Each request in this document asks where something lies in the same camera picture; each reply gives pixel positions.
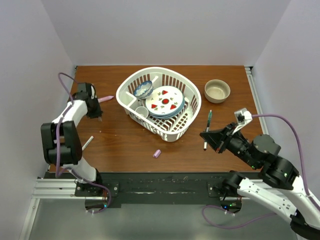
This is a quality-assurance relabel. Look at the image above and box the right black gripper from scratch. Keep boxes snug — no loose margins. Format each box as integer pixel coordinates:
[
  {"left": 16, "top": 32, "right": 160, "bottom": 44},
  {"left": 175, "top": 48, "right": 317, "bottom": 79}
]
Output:
[{"left": 199, "top": 120, "right": 258, "bottom": 168}]

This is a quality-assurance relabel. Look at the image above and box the white pen with black tip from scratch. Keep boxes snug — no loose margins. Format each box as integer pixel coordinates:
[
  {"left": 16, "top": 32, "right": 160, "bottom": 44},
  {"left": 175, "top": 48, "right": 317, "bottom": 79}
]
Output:
[{"left": 203, "top": 141, "right": 208, "bottom": 151}]

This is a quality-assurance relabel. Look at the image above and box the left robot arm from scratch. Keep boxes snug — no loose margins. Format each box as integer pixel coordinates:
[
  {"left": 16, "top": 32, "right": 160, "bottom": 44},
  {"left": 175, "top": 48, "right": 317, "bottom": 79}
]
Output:
[{"left": 40, "top": 82, "right": 104, "bottom": 196}]

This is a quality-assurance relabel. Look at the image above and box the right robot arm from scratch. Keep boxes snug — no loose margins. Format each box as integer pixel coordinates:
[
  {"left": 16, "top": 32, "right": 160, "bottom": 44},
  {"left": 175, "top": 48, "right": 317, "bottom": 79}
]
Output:
[{"left": 199, "top": 122, "right": 320, "bottom": 240}]

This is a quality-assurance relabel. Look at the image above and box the pink highlighter pen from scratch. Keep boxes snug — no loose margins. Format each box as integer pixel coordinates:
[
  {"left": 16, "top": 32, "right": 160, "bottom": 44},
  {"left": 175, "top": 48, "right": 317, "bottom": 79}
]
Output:
[{"left": 98, "top": 95, "right": 114, "bottom": 103}]

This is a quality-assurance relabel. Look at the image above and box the small white cup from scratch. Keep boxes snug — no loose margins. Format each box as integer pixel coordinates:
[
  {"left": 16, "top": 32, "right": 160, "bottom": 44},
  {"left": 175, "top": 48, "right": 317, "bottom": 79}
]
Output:
[{"left": 135, "top": 106, "right": 149, "bottom": 118}]

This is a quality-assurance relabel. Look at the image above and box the beige ceramic bowl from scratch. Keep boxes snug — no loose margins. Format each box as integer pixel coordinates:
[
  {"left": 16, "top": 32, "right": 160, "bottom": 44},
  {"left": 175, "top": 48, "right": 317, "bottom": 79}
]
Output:
[{"left": 204, "top": 79, "right": 231, "bottom": 104}]

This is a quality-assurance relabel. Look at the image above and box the blue white patterned bowl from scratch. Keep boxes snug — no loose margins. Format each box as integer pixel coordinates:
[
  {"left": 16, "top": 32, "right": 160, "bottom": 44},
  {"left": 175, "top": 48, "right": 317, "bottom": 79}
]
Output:
[{"left": 133, "top": 80, "right": 154, "bottom": 100}]

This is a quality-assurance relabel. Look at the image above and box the purple highlighter cap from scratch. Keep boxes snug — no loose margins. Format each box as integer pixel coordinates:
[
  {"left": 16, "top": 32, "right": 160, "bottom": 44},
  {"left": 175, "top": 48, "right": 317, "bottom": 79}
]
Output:
[{"left": 153, "top": 149, "right": 162, "bottom": 158}]

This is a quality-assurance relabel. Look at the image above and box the white plastic dish basket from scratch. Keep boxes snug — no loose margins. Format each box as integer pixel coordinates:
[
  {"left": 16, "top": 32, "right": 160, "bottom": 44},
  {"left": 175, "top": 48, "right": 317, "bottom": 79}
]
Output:
[{"left": 115, "top": 66, "right": 202, "bottom": 142}]

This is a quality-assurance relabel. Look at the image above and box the watermelon pattern plate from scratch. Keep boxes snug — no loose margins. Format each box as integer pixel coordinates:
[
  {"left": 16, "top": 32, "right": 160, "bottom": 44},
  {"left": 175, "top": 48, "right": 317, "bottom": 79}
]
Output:
[{"left": 144, "top": 85, "right": 185, "bottom": 116}]

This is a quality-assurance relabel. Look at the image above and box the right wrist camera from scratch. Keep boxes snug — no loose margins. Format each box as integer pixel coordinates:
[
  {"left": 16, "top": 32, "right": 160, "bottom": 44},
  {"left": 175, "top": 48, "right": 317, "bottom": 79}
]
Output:
[{"left": 233, "top": 108, "right": 253, "bottom": 134}]

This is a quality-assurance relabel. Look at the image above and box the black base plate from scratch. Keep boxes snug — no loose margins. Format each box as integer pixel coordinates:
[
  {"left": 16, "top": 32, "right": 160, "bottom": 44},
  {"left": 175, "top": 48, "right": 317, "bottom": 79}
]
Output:
[{"left": 74, "top": 171, "right": 266, "bottom": 209}]

